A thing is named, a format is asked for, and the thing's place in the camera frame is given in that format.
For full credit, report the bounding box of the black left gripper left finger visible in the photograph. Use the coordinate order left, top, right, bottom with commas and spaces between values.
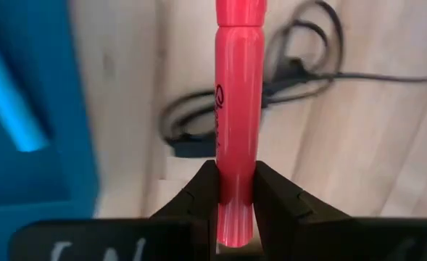
9, 159, 220, 261

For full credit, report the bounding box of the pink highlighter marker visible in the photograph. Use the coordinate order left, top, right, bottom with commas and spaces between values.
215, 0, 268, 249

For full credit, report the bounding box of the blue highlighter marker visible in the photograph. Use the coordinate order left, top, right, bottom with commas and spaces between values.
0, 23, 51, 153

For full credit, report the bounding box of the long black cable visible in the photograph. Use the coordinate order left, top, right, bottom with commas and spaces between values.
158, 0, 427, 159

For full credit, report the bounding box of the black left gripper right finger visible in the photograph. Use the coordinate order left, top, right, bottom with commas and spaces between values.
252, 160, 427, 261

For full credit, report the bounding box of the blue plastic bin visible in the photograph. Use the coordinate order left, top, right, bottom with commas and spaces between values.
0, 0, 101, 261

